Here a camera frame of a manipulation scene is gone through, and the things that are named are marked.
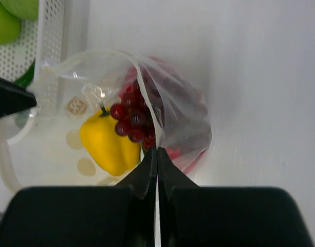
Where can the white perforated plastic basket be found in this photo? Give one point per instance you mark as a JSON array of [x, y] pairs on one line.
[[40, 41]]

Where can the green chili pepper toy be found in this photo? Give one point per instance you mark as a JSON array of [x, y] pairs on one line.
[[26, 79]]

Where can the yellow bell pepper toy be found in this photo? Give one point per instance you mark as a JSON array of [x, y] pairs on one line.
[[113, 153]]

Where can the red dragon fruit toy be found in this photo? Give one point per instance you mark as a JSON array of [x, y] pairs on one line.
[[184, 161]]

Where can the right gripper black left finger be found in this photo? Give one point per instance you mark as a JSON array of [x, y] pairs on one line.
[[120, 215]]

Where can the clear zip top bag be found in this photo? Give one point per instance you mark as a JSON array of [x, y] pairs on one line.
[[88, 83]]

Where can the dark red grape bunch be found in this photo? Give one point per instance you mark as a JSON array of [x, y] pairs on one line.
[[176, 104]]

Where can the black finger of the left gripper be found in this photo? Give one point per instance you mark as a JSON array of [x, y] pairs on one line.
[[14, 98]]

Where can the green cabbage toy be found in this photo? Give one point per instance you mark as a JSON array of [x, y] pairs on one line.
[[23, 9]]

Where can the green apple toy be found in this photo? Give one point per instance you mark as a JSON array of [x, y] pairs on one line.
[[10, 26]]

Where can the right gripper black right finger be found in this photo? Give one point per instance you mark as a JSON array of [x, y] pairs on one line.
[[191, 215]]

